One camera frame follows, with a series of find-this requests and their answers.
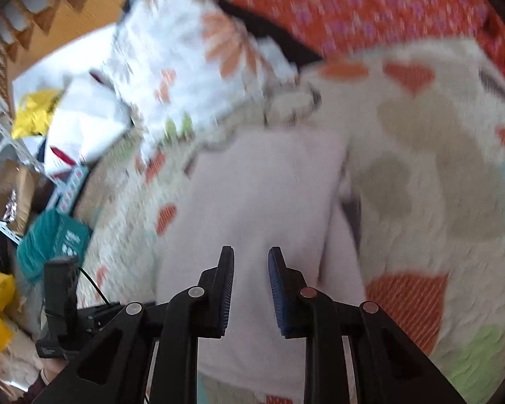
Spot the pale pink fleece garment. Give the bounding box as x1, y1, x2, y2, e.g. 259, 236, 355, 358
156, 127, 366, 399

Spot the heart-patterned quilted bedspread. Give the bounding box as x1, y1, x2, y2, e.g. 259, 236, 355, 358
72, 37, 505, 404

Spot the black cable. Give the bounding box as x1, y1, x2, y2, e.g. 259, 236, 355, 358
77, 264, 110, 306

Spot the white floral pillow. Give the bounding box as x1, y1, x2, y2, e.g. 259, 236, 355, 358
104, 0, 297, 162

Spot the white plastic bag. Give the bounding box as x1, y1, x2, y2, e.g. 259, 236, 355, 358
43, 73, 131, 176

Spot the colourful long flat box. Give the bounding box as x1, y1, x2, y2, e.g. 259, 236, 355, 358
56, 165, 89, 215

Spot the yellow plastic bag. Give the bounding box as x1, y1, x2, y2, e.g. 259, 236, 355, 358
10, 90, 64, 140

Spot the teal cardboard box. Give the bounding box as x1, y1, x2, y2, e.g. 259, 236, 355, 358
16, 209, 92, 284

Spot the orange floral blanket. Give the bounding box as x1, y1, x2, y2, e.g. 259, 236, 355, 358
219, 0, 505, 78

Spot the brown cardboard box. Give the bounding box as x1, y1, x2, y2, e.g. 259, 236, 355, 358
0, 160, 48, 236

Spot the wooden headboard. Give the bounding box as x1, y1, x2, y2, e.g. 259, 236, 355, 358
0, 0, 127, 116

